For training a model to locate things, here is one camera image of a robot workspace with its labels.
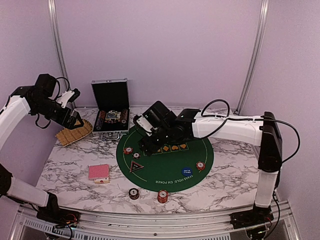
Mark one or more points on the dark red chip row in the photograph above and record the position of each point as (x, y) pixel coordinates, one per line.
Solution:
(124, 116)

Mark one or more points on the black triangular all-in button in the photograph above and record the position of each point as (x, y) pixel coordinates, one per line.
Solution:
(135, 166)

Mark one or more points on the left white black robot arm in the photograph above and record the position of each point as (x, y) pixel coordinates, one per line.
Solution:
(36, 100)

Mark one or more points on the blue round blind button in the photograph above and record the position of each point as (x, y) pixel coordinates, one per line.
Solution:
(187, 171)

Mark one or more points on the woven bamboo tray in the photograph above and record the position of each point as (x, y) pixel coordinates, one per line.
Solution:
(67, 136)

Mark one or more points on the red chips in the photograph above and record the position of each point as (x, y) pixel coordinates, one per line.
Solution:
(128, 150)

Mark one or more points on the dark brown poker chip stack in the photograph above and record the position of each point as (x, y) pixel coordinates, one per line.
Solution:
(134, 193)

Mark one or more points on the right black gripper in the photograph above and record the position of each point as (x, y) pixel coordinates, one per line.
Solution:
(147, 145)

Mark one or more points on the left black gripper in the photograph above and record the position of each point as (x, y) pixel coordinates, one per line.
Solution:
(62, 120)

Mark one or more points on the red poker chip stack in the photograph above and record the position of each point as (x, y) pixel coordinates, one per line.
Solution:
(162, 196)

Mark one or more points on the left aluminium frame post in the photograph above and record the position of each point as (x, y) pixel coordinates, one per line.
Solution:
(57, 42)

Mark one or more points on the red playing card deck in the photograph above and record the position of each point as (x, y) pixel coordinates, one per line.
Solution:
(96, 172)

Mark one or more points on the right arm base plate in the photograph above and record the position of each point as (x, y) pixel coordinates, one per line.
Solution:
(249, 218)

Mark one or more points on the right aluminium frame post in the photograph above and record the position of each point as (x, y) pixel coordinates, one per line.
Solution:
(257, 46)

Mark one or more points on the aluminium poker chip case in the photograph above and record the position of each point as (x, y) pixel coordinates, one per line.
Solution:
(111, 94)

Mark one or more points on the aluminium frame post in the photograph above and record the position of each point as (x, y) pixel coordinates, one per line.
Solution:
(257, 46)
(57, 42)

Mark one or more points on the round green poker mat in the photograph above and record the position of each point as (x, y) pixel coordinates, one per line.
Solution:
(163, 170)

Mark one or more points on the playing card box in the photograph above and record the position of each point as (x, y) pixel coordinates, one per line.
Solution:
(104, 180)

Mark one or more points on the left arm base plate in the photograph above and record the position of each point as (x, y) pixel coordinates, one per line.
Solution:
(60, 217)

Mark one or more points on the red purple chip row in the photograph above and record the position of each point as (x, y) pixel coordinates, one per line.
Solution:
(100, 120)

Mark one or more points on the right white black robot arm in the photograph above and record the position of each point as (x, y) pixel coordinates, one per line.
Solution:
(261, 132)

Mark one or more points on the blue card deck in case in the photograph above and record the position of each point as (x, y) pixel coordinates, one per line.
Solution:
(112, 116)

